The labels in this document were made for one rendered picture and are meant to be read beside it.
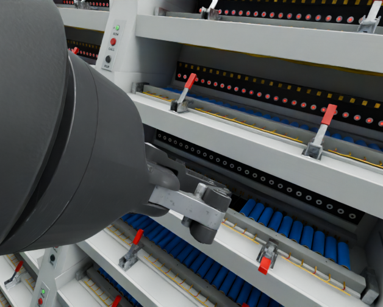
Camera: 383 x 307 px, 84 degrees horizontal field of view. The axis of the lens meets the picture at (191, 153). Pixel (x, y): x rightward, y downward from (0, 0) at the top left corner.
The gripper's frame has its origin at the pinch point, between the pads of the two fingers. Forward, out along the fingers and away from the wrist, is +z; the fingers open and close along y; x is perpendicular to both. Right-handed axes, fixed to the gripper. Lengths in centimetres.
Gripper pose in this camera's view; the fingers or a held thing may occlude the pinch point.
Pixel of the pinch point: (202, 189)
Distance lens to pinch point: 25.2
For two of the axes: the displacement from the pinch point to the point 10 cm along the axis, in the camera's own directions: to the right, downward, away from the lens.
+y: -8.2, -3.5, 4.5
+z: 3.9, 2.4, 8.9
